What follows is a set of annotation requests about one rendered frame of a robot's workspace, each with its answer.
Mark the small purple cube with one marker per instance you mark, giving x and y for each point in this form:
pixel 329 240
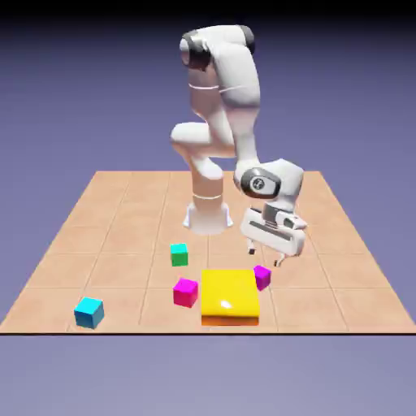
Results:
pixel 262 277

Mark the small blue cube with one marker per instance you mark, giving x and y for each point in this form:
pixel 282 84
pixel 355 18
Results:
pixel 88 312

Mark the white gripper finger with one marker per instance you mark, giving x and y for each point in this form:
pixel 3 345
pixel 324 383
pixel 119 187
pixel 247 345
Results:
pixel 279 260
pixel 251 246

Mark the small green cube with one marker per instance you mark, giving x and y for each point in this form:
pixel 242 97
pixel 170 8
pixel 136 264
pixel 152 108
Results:
pixel 179 254

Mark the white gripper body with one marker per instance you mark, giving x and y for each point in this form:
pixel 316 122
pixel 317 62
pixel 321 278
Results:
pixel 271 234

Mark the large yellow box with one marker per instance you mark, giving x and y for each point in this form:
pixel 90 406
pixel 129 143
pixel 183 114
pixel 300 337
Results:
pixel 229 294

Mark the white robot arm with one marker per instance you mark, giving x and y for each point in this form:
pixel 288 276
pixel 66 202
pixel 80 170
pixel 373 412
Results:
pixel 239 97

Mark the small pink cube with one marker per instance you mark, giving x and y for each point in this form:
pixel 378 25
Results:
pixel 185 292

